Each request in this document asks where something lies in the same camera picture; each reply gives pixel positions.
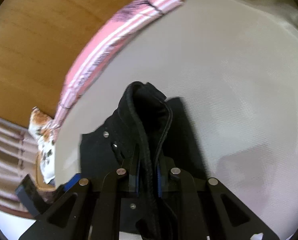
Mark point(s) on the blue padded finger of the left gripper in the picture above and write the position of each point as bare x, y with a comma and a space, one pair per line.
72, 181

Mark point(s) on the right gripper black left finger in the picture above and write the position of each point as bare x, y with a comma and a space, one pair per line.
91, 209

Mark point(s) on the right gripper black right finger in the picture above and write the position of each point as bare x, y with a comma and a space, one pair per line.
203, 209

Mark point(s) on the black jeans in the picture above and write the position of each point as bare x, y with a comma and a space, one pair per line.
151, 126

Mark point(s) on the rattan chair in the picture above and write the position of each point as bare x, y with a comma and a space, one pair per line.
39, 181

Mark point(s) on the beige pink curtain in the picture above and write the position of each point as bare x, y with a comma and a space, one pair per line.
18, 158

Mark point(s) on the floral white orange pillow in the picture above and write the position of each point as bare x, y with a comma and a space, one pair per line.
40, 128

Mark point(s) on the beige mattress pad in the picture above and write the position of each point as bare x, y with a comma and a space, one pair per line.
236, 69

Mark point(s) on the wooden headboard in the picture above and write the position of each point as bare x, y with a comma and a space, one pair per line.
39, 41

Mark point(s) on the pink striped pillow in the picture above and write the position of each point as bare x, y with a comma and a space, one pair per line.
104, 45

